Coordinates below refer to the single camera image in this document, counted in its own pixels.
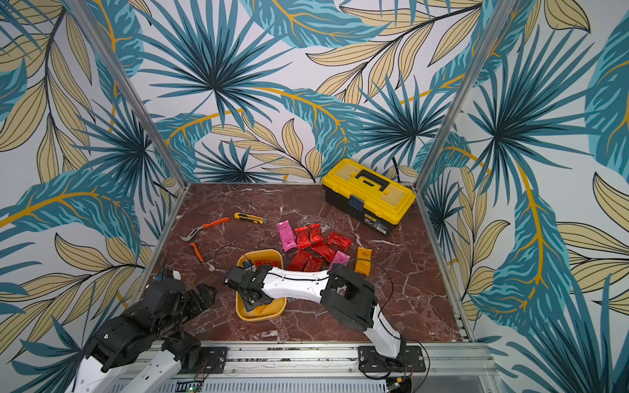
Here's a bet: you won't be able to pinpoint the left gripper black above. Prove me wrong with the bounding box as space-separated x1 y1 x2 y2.
156 282 218 340

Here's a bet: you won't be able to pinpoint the yellow plastic storage box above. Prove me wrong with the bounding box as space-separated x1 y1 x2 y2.
235 249 288 323

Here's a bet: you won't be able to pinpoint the red tea bag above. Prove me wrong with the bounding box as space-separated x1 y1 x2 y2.
253 260 279 267
308 224 324 245
303 255 324 272
327 232 352 252
288 250 311 272
311 242 336 263
294 227 311 250

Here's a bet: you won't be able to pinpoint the pink tea bag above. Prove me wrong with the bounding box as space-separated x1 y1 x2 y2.
276 220 297 252
329 251 351 270

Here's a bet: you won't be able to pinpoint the orange yellow tea bag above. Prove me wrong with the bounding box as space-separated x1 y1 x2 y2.
355 247 372 277

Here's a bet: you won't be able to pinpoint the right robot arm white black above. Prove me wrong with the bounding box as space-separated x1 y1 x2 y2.
224 265 406 362

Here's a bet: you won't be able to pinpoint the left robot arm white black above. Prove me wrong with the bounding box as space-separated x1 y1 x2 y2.
67 278 216 392

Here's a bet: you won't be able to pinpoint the yellow black utility knife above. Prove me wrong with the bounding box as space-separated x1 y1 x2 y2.
234 212 268 224

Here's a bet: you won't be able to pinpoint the yellow black toolbox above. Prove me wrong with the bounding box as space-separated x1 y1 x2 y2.
322 158 416 237

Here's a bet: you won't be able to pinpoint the orange handled pliers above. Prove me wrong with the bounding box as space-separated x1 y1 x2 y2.
180 217 230 263

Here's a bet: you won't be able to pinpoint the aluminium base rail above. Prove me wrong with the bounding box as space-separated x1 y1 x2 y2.
78 341 502 393

